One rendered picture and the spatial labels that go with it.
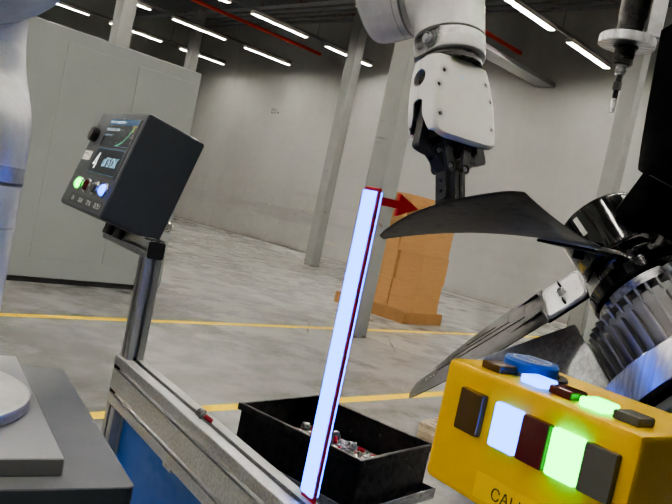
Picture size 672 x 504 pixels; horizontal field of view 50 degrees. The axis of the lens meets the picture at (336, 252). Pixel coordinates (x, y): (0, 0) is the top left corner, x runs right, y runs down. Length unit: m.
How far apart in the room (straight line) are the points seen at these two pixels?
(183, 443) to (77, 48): 6.14
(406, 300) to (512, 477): 8.61
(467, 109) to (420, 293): 8.30
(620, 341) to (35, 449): 0.65
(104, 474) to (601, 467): 0.35
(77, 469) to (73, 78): 6.43
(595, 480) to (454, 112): 0.48
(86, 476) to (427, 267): 8.61
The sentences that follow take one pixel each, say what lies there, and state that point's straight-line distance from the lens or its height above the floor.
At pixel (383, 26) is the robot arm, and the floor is 1.39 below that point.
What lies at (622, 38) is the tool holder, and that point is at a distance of 1.00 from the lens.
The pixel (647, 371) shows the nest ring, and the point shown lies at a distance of 0.88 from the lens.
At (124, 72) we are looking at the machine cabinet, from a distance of 7.17.
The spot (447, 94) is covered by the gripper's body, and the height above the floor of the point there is 1.31.
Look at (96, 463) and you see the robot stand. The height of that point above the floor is 0.93.
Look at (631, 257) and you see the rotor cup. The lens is 1.02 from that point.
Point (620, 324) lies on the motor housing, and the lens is 0.95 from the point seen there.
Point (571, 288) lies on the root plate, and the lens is 1.08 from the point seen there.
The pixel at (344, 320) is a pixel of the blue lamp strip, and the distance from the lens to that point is 0.75.
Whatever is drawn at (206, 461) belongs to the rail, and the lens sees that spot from 0.93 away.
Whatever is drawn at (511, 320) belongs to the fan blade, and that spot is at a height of 1.06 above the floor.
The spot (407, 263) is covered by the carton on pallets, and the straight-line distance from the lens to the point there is 9.17.
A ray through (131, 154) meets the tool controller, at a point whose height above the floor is 1.18.
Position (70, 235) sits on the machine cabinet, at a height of 0.46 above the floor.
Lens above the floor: 1.16
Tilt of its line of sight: 3 degrees down
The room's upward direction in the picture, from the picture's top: 12 degrees clockwise
